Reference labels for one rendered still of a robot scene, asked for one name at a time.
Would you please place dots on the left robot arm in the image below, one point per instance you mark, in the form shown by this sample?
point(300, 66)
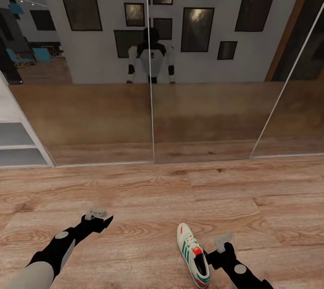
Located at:
point(47, 264)

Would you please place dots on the gym shoe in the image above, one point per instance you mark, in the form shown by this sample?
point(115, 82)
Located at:
point(194, 256)

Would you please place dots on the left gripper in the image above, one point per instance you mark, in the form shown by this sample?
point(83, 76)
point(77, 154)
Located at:
point(97, 224)

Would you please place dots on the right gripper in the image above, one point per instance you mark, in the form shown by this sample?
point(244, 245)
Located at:
point(218, 259)

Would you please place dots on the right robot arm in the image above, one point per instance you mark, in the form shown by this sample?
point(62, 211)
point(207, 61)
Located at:
point(241, 276)

